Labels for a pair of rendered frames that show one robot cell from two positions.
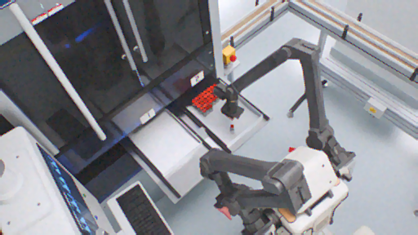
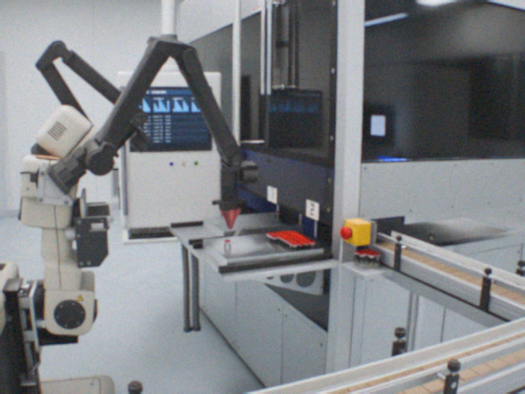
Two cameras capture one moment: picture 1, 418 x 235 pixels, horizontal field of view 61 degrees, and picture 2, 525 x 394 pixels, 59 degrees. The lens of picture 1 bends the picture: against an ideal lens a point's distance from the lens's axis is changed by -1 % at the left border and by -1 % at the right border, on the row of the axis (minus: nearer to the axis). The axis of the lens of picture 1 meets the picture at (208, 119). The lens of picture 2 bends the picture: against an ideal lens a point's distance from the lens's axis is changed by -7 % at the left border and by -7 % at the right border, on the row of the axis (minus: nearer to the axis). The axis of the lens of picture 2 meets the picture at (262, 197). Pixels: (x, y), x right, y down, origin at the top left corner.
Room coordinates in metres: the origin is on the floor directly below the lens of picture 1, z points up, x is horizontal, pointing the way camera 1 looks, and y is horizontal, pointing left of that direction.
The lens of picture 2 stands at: (1.37, -1.71, 1.37)
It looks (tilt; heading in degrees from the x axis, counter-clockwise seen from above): 10 degrees down; 100
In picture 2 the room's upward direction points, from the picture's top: 1 degrees clockwise
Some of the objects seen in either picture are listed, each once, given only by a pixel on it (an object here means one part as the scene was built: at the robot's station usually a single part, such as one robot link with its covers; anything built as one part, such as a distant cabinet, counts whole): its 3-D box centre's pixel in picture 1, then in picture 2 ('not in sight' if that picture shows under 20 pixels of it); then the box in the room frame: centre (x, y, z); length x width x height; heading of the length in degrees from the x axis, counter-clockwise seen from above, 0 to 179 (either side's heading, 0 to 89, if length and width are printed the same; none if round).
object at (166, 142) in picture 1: (162, 138); (252, 225); (0.97, 0.25, 0.90); 0.34 x 0.26 x 0.04; 34
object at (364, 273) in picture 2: (224, 63); (370, 268); (1.45, -0.16, 0.87); 0.14 x 0.13 x 0.02; 34
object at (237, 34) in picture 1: (245, 25); (454, 273); (1.68, -0.33, 0.92); 0.69 x 0.16 x 0.16; 124
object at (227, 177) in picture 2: (231, 99); (230, 176); (0.98, -0.12, 1.15); 0.07 x 0.06 x 0.07; 41
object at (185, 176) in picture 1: (196, 130); (252, 243); (1.01, 0.07, 0.87); 0.70 x 0.48 x 0.02; 124
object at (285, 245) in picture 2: (212, 102); (284, 244); (1.15, -0.04, 0.91); 0.18 x 0.02 x 0.05; 123
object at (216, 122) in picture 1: (223, 112); (261, 249); (1.08, -0.09, 0.90); 0.34 x 0.26 x 0.04; 33
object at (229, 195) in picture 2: (232, 107); (229, 194); (0.97, -0.12, 1.09); 0.10 x 0.07 x 0.07; 49
